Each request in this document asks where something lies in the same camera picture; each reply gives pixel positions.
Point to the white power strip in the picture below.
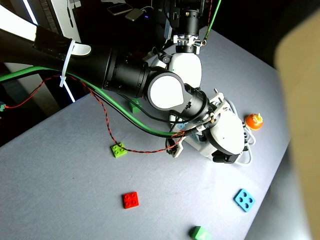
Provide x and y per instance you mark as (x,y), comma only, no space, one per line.
(197,146)

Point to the green cube with number seven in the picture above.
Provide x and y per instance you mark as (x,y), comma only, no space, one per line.
(135,109)

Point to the lime green building brick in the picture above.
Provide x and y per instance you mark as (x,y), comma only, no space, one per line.
(117,150)

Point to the red building brick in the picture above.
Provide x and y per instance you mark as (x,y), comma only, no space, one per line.
(130,200)

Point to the grey hanging adapter box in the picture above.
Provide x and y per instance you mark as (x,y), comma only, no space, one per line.
(168,30)

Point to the orange toy fruit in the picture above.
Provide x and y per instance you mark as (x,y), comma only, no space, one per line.
(253,123)

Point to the grey table cloth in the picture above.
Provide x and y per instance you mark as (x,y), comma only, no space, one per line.
(75,187)

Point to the dark grey power bank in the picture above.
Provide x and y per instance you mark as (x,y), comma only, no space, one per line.
(134,14)

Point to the white zip tie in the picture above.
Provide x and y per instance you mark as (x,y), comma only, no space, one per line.
(67,62)

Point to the blue four-hole block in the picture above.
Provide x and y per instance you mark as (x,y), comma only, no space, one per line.
(244,200)

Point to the black smartphone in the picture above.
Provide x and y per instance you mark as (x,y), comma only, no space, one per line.
(120,9)

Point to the green cube with white letter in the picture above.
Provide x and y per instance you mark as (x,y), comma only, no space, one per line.
(198,233)

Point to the white cabinet panel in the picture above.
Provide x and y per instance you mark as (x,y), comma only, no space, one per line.
(68,32)

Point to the beige blurred panel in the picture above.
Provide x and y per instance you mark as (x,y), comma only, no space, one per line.
(305,100)

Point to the white light strip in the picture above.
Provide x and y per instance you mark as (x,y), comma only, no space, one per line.
(30,12)

